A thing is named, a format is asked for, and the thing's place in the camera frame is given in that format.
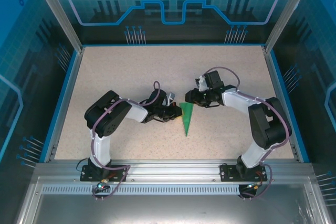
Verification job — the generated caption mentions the green paper sheet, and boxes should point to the green paper sheet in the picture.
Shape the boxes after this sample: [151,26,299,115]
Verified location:
[178,102,196,137]

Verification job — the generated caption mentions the brushed metal tray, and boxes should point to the brushed metal tray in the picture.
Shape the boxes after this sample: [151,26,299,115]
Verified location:
[15,176,332,224]

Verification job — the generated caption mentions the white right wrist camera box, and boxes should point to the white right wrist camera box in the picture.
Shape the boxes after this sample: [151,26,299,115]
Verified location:
[194,75,208,93]

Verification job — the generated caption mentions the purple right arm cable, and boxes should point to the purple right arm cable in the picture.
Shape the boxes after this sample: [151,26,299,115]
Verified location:
[204,66,293,200]

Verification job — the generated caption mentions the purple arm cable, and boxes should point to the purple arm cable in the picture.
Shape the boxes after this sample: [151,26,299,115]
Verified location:
[90,80,161,201]
[204,66,293,200]

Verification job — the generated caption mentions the aluminium mounting rail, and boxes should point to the aluminium mounting rail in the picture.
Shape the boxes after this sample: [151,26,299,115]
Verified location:
[33,158,315,182]

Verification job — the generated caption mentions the aluminium side rail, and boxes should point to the aluminium side rail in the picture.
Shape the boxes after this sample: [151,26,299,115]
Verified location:
[261,46,303,162]
[43,46,85,163]

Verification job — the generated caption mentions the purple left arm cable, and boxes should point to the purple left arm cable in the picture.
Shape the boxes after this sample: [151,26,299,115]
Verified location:
[90,80,161,201]

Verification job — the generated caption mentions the slotted grey cable duct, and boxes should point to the slotted grey cable duct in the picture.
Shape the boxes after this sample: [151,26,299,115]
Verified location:
[41,185,245,195]

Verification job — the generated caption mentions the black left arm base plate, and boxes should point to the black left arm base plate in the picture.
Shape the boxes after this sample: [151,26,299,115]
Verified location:
[79,164,129,182]

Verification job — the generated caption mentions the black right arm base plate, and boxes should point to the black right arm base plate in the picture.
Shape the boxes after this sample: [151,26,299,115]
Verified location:
[219,163,268,183]

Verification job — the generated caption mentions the left cable connector with light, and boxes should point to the left cable connector with light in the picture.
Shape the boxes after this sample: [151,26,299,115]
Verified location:
[96,178,109,191]

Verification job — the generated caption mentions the cable connector with light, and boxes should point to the cable connector with light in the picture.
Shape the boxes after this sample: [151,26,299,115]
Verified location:
[245,180,264,190]
[96,178,109,191]

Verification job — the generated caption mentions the right cable connector with light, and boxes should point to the right cable connector with light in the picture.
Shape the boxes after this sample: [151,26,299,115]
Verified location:
[245,180,264,190]

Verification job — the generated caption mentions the aluminium frame post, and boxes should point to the aluminium frame post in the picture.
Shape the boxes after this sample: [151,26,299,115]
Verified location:
[29,0,85,52]
[263,0,316,53]

